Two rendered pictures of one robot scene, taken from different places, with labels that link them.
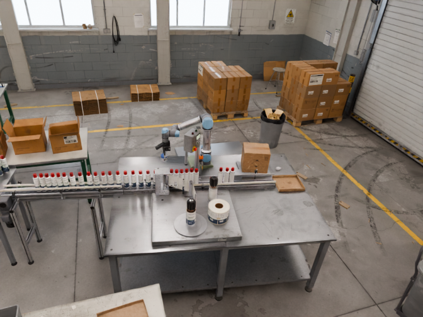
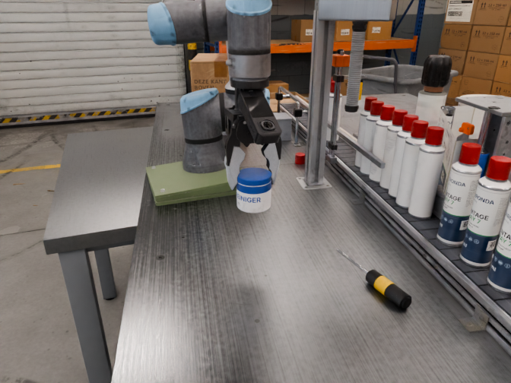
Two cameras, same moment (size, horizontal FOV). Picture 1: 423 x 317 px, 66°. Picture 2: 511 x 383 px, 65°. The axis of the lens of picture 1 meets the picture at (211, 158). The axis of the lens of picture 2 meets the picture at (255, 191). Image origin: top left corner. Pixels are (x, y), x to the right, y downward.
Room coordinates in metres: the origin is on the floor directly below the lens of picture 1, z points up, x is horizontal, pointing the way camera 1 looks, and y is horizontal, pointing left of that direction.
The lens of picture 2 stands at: (3.09, 1.28, 1.32)
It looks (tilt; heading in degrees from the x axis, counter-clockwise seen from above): 25 degrees down; 270
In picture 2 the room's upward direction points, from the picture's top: straight up
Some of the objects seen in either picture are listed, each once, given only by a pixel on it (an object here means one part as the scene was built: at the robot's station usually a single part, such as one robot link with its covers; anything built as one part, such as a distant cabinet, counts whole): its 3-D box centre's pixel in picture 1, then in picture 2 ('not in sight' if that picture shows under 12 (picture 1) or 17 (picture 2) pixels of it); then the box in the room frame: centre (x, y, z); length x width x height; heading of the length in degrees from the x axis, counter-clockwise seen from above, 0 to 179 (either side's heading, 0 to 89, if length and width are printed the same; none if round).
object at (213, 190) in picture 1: (213, 189); (430, 102); (2.52, -0.04, 1.03); 0.09 x 0.09 x 0.30
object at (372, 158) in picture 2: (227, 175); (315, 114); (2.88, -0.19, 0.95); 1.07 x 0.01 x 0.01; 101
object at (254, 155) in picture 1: (255, 157); (223, 89); (3.24, -0.51, 0.99); 0.30 x 0.24 x 0.27; 91
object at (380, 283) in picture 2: not in sight; (368, 273); (2.88, 0.63, 0.84); 0.20 x 0.03 x 0.03; 118
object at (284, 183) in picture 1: (287, 182); (279, 101); (2.97, -0.89, 0.85); 0.30 x 0.26 x 0.04; 101
